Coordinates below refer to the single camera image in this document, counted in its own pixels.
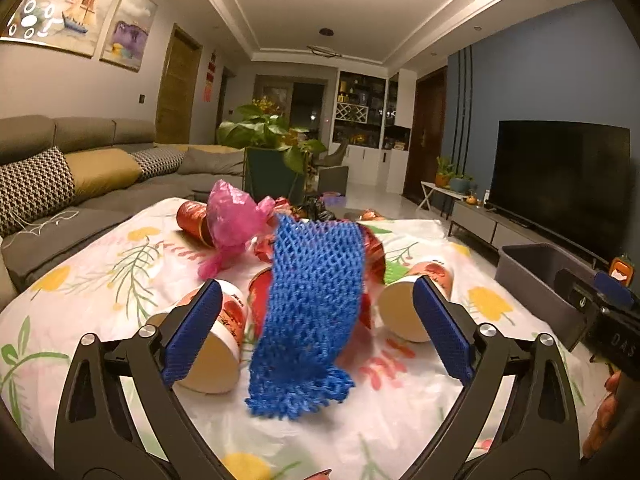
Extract orange white paper cup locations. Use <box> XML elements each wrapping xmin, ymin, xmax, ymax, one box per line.
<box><xmin>160</xmin><ymin>280</ymin><xmax>248</xmax><ymax>394</ymax></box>

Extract red paper cup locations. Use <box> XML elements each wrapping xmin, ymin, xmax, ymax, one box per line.
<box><xmin>248</xmin><ymin>268</ymin><xmax>272</xmax><ymax>339</ymax></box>

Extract blue foam net sleeve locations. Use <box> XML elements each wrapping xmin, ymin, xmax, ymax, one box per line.
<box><xmin>245</xmin><ymin>214</ymin><xmax>364</xmax><ymax>420</ymax></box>

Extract gold lined red cup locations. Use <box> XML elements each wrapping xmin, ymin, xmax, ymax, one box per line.
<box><xmin>176</xmin><ymin>200</ymin><xmax>214</xmax><ymax>247</ymax></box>

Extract pink plastic bag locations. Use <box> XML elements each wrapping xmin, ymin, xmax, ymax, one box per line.
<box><xmin>198</xmin><ymin>180</ymin><xmax>276</xmax><ymax>280</ymax></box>

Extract red wrapper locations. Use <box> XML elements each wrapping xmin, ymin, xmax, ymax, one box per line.
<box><xmin>253</xmin><ymin>197</ymin><xmax>386</xmax><ymax>330</ymax></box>

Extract grey trash bin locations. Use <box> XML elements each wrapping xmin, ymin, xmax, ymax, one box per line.
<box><xmin>496</xmin><ymin>243</ymin><xmax>596</xmax><ymax>351</ymax></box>

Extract operator hand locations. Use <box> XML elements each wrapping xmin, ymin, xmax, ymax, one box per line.
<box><xmin>582</xmin><ymin>370</ymin><xmax>622</xmax><ymax>458</ymax></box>

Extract grey tv cabinet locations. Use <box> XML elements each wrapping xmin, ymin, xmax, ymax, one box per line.
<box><xmin>449</xmin><ymin>200</ymin><xmax>608</xmax><ymax>270</ymax></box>

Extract black television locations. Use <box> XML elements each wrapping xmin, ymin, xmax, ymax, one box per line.
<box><xmin>489</xmin><ymin>120</ymin><xmax>634</xmax><ymax>261</ymax></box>

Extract floral tablecloth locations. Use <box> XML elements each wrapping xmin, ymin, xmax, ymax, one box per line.
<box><xmin>0</xmin><ymin>196</ymin><xmax>612</xmax><ymax>480</ymax></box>

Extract small potted plants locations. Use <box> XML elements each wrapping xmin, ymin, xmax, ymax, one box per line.
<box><xmin>435</xmin><ymin>156</ymin><xmax>473</xmax><ymax>195</ymax></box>

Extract small white side table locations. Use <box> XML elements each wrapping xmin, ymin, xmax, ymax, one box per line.
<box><xmin>418</xmin><ymin>181</ymin><xmax>466</xmax><ymax>216</ymax></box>

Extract dark wooden door right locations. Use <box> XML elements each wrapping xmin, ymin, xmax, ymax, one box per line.
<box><xmin>402</xmin><ymin>67</ymin><xmax>447</xmax><ymax>204</ymax></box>

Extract black white patterned cushion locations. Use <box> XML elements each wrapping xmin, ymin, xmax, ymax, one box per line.
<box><xmin>0</xmin><ymin>146</ymin><xmax>75</xmax><ymax>237</ymax></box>

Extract yellow cushion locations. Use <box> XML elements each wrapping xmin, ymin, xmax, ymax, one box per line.
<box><xmin>64</xmin><ymin>148</ymin><xmax>140</xmax><ymax>204</ymax></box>

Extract grey sectional sofa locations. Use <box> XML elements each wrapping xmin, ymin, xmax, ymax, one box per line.
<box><xmin>1</xmin><ymin>115</ymin><xmax>244</xmax><ymax>306</ymax></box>

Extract potted green plant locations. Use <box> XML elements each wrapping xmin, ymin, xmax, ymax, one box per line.
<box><xmin>216</xmin><ymin>98</ymin><xmax>326</xmax><ymax>206</ymax></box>

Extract display cabinet shelf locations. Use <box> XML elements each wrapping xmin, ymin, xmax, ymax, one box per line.
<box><xmin>332</xmin><ymin>72</ymin><xmax>386</xmax><ymax>148</ymax></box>

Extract purple landscape painting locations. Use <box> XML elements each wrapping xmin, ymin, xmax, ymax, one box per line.
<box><xmin>101</xmin><ymin>0</ymin><xmax>157</xmax><ymax>72</ymax></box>

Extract sailboat painting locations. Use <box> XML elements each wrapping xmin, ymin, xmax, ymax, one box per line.
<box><xmin>1</xmin><ymin>0</ymin><xmax>113</xmax><ymax>58</ymax></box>

